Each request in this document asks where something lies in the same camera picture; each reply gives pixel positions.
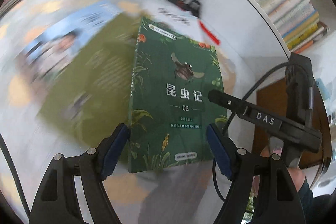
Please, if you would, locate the row of shelf books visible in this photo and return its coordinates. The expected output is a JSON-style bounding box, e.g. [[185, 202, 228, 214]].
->
[[255, 0, 330, 53]]

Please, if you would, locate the grey ginkgo pattern table mat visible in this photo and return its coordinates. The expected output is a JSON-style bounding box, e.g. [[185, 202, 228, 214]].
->
[[0, 0, 242, 224]]

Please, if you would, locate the dark green insect book 02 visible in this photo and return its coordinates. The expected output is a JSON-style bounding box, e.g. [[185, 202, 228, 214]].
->
[[128, 17, 227, 173]]

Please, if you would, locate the black cable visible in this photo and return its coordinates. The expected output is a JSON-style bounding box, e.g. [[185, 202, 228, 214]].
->
[[212, 61, 292, 202]]

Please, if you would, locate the olive green book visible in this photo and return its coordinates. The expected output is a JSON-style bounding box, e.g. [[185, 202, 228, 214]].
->
[[39, 13, 141, 147]]

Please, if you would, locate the white bookshelf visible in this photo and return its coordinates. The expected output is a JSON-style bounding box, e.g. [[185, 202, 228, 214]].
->
[[115, 0, 336, 83]]

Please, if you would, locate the light blue portrait book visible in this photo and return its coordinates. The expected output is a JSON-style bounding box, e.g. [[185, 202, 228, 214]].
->
[[18, 1, 121, 81]]

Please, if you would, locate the red tassel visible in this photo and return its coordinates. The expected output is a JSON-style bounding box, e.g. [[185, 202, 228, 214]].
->
[[198, 20, 221, 46]]

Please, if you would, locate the person's right hand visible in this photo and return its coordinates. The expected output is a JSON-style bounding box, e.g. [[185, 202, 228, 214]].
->
[[252, 146, 308, 193]]

